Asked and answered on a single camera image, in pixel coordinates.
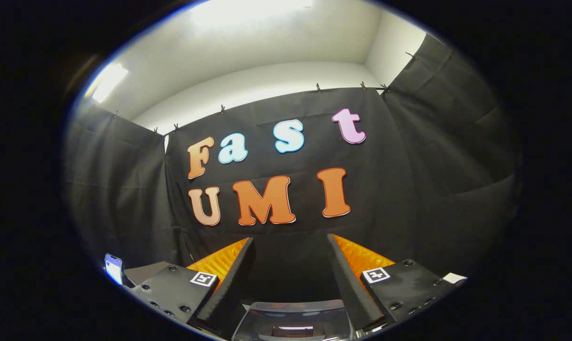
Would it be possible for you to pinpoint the dark grey washing machine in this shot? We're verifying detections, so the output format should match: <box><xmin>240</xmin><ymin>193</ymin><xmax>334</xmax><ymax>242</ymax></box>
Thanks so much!
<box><xmin>230</xmin><ymin>299</ymin><xmax>358</xmax><ymax>341</ymax></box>

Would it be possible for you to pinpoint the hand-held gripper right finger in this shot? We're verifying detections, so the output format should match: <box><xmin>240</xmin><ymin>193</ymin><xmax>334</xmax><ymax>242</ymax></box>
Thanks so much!
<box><xmin>327</xmin><ymin>233</ymin><xmax>466</xmax><ymax>331</ymax></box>

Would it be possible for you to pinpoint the black backdrop cloth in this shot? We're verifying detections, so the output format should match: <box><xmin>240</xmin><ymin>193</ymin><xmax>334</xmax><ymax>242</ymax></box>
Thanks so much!
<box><xmin>63</xmin><ymin>33</ymin><xmax>521</xmax><ymax>304</ymax></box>

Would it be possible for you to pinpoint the row of small black clips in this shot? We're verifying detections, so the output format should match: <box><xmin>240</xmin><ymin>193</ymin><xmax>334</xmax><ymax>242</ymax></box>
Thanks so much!
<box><xmin>113</xmin><ymin>51</ymin><xmax>418</xmax><ymax>135</ymax></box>

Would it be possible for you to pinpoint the smartphone with lit screen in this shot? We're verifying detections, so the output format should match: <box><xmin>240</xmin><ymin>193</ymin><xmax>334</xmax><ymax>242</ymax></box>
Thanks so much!
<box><xmin>104</xmin><ymin>253</ymin><xmax>125</xmax><ymax>286</ymax></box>

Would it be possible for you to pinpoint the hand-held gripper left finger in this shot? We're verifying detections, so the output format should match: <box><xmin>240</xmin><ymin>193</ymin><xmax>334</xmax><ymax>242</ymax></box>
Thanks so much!
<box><xmin>134</xmin><ymin>237</ymin><xmax>255</xmax><ymax>333</ymax></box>

